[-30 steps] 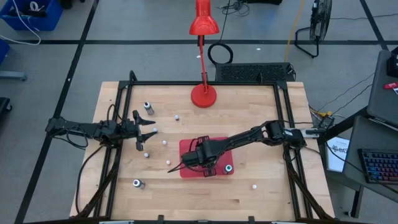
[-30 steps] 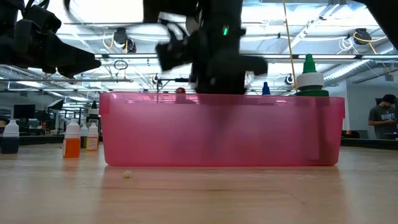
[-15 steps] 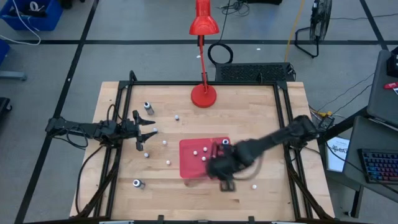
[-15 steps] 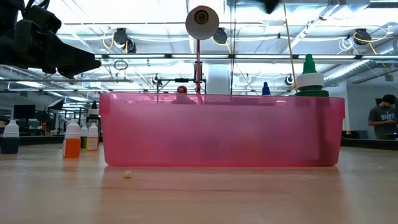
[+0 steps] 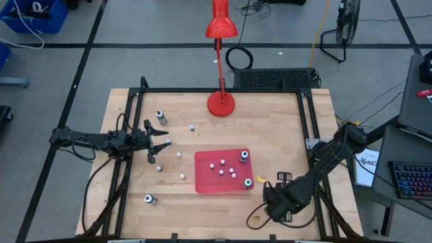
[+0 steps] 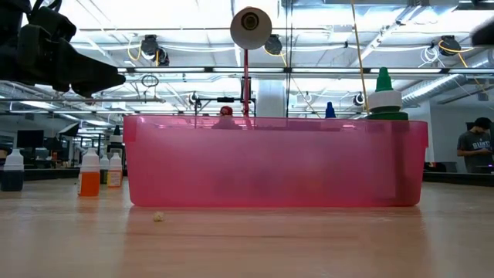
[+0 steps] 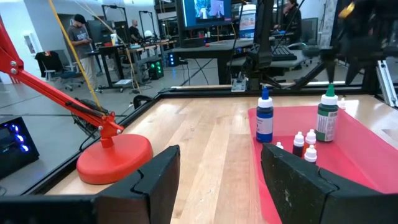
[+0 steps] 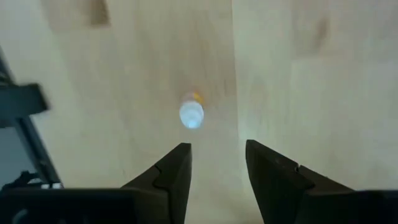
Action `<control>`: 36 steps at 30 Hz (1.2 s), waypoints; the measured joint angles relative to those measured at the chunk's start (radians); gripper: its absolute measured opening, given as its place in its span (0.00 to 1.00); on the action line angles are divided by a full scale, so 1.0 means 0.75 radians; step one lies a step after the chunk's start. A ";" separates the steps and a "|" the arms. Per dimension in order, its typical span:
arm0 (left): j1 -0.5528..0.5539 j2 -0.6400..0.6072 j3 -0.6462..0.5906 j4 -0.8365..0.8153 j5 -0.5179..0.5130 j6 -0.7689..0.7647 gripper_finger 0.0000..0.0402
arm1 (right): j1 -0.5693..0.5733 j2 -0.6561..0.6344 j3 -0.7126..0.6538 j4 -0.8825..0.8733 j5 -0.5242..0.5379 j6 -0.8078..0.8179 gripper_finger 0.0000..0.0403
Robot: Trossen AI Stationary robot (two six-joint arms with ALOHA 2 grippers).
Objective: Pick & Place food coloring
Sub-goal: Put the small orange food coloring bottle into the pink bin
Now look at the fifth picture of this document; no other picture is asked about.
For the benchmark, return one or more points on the grey side table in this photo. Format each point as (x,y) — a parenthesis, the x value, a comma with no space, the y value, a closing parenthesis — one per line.
(415,108)

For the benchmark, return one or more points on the red translucent plastic tray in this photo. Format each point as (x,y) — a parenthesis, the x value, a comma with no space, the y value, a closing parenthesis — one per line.
(206,182)

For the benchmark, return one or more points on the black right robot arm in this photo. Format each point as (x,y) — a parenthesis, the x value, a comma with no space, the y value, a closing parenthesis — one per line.
(332,153)

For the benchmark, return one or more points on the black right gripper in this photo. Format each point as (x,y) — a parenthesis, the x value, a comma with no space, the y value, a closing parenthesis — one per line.
(285,185)

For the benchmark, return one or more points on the black desk device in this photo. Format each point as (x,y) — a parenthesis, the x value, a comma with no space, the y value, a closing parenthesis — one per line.
(427,69)

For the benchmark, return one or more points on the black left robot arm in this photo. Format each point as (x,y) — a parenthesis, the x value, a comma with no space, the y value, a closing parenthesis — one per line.
(84,137)

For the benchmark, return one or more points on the red desk lamp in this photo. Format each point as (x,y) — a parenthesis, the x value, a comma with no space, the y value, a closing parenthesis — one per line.
(221,104)

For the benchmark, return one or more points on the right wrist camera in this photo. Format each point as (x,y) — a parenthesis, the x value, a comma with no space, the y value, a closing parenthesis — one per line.
(274,206)

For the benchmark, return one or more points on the large purple food coloring bottle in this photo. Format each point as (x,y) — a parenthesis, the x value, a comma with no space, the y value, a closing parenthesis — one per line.
(244,156)

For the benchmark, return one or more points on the black backlit keyboard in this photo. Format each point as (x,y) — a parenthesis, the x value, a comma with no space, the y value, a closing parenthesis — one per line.
(410,179)

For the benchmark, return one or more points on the black table clamp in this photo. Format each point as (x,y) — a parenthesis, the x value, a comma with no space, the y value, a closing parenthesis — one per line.
(272,238)
(173,238)

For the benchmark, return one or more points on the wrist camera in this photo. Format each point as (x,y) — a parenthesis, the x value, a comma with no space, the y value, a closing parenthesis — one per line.
(138,137)
(274,206)

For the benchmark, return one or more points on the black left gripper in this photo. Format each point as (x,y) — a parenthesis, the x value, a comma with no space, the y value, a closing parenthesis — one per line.
(148,140)

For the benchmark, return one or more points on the small yellow food coloring bottle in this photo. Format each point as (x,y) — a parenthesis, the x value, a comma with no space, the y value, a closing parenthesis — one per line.
(178,154)
(260,179)

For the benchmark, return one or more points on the black floor fan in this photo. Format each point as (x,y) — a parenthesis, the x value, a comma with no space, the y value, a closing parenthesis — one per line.
(347,20)

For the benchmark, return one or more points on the large green food coloring bottle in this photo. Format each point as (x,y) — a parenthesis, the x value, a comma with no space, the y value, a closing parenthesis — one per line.
(248,183)

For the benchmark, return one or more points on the grey desk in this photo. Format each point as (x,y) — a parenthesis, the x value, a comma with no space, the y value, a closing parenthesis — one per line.
(388,152)

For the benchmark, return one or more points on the black equipment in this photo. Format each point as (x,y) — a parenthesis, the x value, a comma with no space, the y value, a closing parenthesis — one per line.
(5,116)

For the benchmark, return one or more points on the small vial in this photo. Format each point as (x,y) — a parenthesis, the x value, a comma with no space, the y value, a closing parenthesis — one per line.
(150,200)
(162,118)

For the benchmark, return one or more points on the small blue food coloring bottle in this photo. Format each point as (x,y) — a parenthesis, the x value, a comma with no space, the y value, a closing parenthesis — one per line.
(159,167)

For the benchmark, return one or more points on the silver aluminium bar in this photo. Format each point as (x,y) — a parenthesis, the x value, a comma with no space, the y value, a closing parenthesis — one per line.
(126,241)
(308,241)

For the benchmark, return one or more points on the blue plastic bin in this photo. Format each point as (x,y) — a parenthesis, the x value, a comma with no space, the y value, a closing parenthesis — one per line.
(50,23)

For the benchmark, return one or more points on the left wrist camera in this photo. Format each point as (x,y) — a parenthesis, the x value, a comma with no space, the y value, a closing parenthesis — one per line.
(138,137)

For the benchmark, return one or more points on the yellow plug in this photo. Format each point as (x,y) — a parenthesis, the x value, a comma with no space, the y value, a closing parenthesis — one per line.
(357,123)

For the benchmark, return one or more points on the black perforated computer case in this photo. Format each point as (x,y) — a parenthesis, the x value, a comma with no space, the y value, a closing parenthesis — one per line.
(275,78)

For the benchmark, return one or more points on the white paper sheet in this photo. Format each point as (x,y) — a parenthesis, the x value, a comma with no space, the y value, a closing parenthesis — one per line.
(366,172)

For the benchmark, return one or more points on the red marker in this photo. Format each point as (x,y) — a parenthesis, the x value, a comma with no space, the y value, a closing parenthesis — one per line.
(424,92)

